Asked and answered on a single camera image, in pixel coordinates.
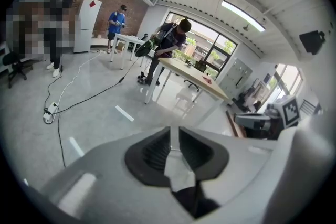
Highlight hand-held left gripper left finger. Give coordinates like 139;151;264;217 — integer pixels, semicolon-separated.
39;125;197;224

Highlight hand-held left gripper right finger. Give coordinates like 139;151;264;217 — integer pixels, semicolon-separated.
178;126;277;208

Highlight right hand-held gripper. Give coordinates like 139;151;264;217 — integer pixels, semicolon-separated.
233;95;301;140

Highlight black slatted chair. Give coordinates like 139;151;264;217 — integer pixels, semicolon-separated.
299;99;322;116

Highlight bright side window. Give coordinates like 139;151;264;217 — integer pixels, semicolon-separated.
265;63;303;111

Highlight person's white clothing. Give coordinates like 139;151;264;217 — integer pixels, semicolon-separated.
236;114;336;224

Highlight grey locker cabinet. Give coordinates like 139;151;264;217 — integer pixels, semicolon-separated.
219;57;253;98

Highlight office chair star base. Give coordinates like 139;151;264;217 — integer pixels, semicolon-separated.
183;78;200;92

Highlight wooden table white legs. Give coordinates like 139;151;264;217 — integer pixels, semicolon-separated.
143;57;229;126

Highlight white power strip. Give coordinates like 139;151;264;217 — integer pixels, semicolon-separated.
43;102;59;124

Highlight dark shoes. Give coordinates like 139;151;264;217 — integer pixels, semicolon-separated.
137;72;151;85

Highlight large black-framed window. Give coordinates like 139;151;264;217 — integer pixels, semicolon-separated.
166;9;238;79

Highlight long ceiling light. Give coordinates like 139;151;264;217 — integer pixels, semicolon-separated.
221;0;266;33

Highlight black green round device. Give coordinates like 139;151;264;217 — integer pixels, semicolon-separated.
135;36;158;58

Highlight black office chair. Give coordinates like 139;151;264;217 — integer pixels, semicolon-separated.
2;51;34;89

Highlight tall white cabinet red mark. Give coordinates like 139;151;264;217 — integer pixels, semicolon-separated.
73;0;102;54

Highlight thin black cable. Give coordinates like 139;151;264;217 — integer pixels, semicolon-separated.
56;122;67;168

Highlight black wall box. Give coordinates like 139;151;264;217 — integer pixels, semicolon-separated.
299;30;327;56

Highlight long black cable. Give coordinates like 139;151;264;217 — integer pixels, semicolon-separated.
52;54;144;115

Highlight looped black cable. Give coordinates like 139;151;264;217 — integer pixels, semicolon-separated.
43;67;64;115

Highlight white cable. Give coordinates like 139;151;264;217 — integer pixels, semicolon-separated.
54;50;106;107

